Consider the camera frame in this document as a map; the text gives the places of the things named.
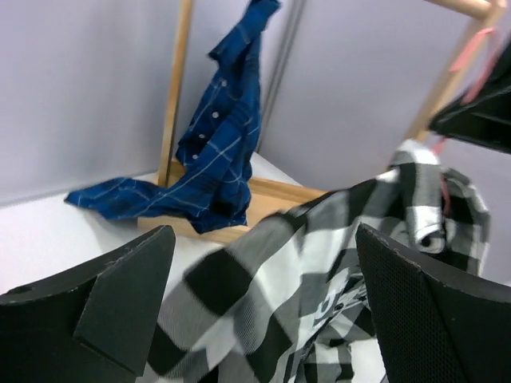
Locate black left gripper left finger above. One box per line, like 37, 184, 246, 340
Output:
1, 226, 176, 383

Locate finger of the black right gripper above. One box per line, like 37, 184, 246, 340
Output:
429, 38, 510, 154

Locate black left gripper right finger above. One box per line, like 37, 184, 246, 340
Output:
356, 224, 510, 383

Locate pink wire hanger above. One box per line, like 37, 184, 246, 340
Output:
433, 26, 506, 219

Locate black white checkered shirt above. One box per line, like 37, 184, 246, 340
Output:
142, 140, 490, 382

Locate blue plaid shirt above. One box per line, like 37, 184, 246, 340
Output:
65, 0, 280, 220

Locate wooden clothes rack frame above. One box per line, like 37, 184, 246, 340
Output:
137, 1, 508, 243

